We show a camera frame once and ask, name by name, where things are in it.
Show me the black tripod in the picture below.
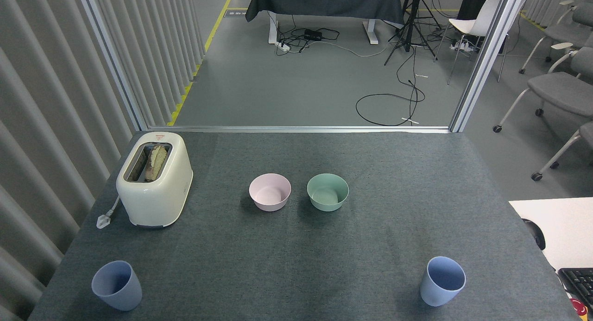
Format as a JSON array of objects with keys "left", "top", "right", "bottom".
[{"left": 384, "top": 0, "right": 443, "bottom": 66}]

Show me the cream white toaster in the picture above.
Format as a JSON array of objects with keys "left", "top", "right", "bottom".
[{"left": 116, "top": 132, "right": 194, "bottom": 229}]

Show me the black keyboard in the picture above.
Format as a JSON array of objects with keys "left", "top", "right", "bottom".
[{"left": 557, "top": 267, "right": 593, "bottom": 310}]

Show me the grey office chair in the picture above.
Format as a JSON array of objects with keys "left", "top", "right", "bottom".
[
  {"left": 519, "top": 0, "right": 593, "bottom": 75},
  {"left": 531, "top": 122, "right": 593, "bottom": 182},
  {"left": 492, "top": 47, "right": 593, "bottom": 133}
]

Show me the black floor cable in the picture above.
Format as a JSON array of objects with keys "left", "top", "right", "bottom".
[{"left": 355, "top": 48, "right": 426, "bottom": 127}]

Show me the black round device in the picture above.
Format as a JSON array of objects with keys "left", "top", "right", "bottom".
[{"left": 522, "top": 218, "right": 546, "bottom": 251}]

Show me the light blue plastic cup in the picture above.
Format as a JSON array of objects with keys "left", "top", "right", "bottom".
[{"left": 420, "top": 256, "right": 467, "bottom": 307}]

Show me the table with dark cloth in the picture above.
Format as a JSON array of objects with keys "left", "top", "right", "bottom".
[{"left": 245, "top": 0, "right": 405, "bottom": 45}]

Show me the dark blue plastic cup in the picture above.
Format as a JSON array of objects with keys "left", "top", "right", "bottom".
[{"left": 91, "top": 260, "right": 143, "bottom": 311}]

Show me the toasted bread slice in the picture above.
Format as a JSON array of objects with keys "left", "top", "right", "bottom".
[{"left": 144, "top": 144, "right": 168, "bottom": 183}]

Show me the silver frame rail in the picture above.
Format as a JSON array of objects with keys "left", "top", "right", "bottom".
[{"left": 147, "top": 125, "right": 452, "bottom": 134}]

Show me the pink bowl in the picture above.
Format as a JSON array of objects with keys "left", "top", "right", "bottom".
[{"left": 249, "top": 173, "right": 292, "bottom": 212}]

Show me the white plastic chair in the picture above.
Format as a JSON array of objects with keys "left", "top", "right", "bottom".
[{"left": 434, "top": 0, "right": 510, "bottom": 85}]

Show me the green bowl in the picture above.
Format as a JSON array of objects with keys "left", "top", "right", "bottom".
[{"left": 307, "top": 173, "right": 349, "bottom": 212}]

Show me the white desk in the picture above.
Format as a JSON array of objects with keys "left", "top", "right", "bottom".
[{"left": 509, "top": 197, "right": 593, "bottom": 271}]

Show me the white toaster cable with plug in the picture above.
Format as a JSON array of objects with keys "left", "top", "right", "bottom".
[{"left": 96, "top": 195, "right": 121, "bottom": 230}]

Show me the silver frame post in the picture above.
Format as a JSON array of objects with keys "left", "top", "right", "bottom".
[
  {"left": 448, "top": 0, "right": 529, "bottom": 133},
  {"left": 76, "top": 0, "right": 150, "bottom": 131}
]

